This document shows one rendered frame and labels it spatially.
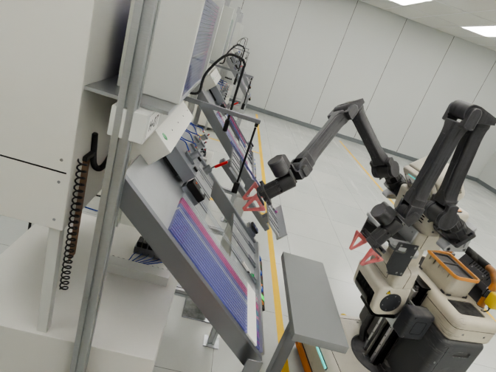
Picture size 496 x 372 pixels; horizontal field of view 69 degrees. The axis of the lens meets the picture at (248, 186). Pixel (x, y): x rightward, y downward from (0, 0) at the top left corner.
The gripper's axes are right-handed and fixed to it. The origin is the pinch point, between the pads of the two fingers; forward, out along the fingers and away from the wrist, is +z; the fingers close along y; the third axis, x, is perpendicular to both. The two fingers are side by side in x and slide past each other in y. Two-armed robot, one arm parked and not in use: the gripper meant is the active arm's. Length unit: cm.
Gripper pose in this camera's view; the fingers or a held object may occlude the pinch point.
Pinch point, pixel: (245, 203)
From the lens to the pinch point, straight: 133.1
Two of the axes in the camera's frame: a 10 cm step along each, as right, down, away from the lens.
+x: 4.8, 8.1, 3.2
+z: -8.8, 4.5, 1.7
